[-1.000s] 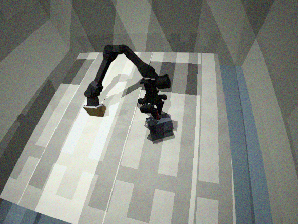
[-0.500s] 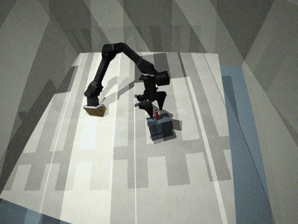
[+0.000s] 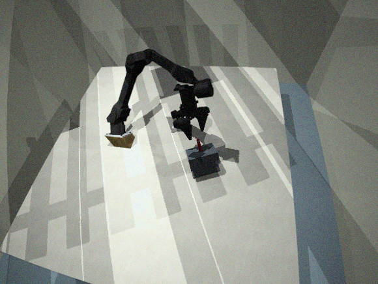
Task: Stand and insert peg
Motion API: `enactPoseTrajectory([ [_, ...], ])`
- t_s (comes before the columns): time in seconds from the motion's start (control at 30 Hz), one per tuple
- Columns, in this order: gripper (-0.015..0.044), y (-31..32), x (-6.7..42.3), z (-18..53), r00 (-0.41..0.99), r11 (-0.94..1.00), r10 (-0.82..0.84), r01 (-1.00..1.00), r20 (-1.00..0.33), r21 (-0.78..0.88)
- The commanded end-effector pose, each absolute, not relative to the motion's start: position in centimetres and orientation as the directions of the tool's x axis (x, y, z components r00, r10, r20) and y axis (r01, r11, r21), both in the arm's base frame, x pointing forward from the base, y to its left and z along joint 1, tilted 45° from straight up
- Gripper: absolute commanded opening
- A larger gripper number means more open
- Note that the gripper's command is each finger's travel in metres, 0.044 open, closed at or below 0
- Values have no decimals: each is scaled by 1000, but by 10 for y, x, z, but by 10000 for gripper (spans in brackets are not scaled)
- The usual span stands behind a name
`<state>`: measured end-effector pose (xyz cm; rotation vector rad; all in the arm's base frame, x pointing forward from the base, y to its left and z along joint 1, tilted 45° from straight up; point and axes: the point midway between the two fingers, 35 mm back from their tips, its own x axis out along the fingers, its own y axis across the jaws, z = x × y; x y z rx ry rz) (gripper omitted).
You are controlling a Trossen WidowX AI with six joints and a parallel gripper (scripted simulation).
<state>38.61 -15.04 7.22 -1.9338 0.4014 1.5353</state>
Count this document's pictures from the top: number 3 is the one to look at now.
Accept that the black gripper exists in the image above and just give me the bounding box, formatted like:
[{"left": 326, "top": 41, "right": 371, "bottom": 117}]
[{"left": 173, "top": 99, "right": 210, "bottom": 140}]

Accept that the blue-grey square panel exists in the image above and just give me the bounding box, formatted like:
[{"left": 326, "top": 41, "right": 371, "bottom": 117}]
[{"left": 186, "top": 143, "right": 220, "bottom": 178}]

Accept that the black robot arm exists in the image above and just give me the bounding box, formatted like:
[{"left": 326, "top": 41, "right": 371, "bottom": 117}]
[{"left": 106, "top": 49, "right": 214, "bottom": 135}]

